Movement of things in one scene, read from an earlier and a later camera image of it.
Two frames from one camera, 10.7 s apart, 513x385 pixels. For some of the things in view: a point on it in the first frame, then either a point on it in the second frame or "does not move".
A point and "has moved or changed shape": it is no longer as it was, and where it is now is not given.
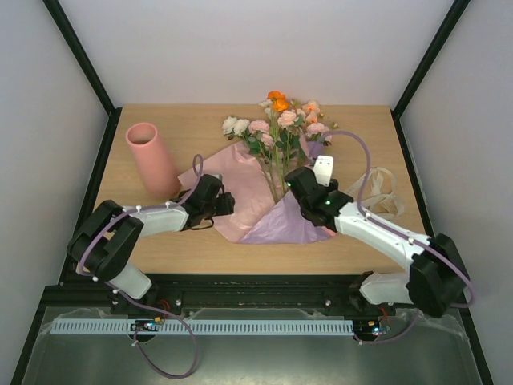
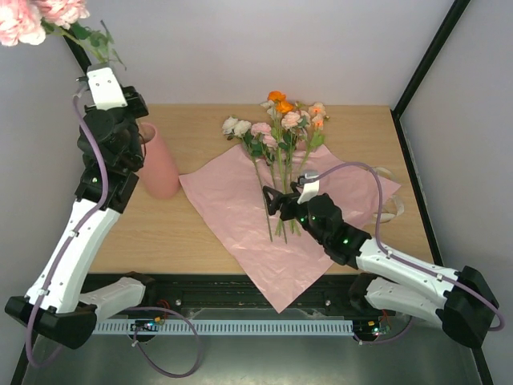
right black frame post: x=454 y=12 does not move
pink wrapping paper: x=244 y=177 has moved or changed shape
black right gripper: x=299 y=183 -> x=286 y=204
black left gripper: x=224 y=209 -> x=136 y=99
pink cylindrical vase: x=157 y=170 does not move
